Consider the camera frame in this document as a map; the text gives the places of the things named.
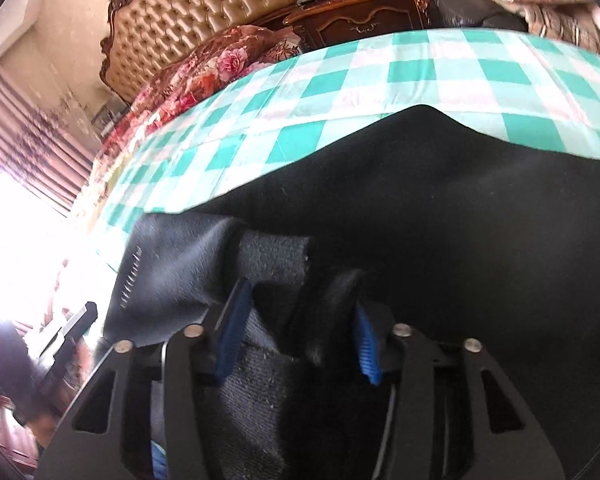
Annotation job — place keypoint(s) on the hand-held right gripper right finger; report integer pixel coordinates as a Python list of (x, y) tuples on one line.
[(367, 350)]

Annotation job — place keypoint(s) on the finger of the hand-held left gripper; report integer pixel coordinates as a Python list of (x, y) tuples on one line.
[(75, 322)]

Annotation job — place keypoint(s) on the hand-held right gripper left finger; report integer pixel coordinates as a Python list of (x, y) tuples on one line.
[(232, 330)]

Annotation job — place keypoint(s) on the black pants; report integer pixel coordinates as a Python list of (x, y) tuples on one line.
[(430, 220)]

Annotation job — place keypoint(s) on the brown wooden furniture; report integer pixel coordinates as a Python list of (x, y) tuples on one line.
[(2, 435)]

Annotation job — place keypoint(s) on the striped curtain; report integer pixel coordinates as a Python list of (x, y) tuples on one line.
[(35, 135)]

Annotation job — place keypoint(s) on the red floral blanket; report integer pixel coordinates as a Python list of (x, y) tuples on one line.
[(205, 72)]

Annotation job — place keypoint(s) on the teal checked cloth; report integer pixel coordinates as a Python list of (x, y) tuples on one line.
[(380, 80)]

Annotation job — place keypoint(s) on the tufted leather bed headboard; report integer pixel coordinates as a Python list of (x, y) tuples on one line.
[(195, 15)]

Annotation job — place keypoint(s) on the dark wooden nightstand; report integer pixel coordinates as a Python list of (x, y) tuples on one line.
[(365, 17)]

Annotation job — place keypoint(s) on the brown plaid blanket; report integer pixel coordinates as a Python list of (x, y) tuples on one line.
[(565, 25)]

